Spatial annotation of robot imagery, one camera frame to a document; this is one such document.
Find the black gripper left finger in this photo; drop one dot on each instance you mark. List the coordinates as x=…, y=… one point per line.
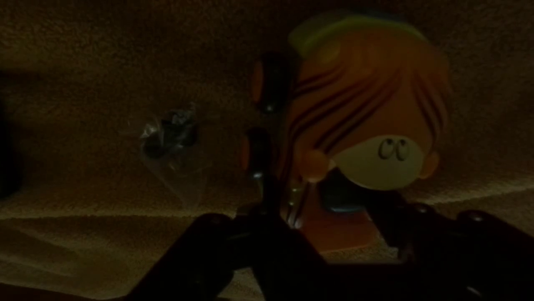
x=233, y=257

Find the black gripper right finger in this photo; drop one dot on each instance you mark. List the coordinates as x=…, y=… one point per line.
x=467, y=257

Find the clear plastic bag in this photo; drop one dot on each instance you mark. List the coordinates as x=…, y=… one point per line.
x=172, y=140

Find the beige blanket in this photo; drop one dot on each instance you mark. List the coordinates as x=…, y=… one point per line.
x=66, y=252

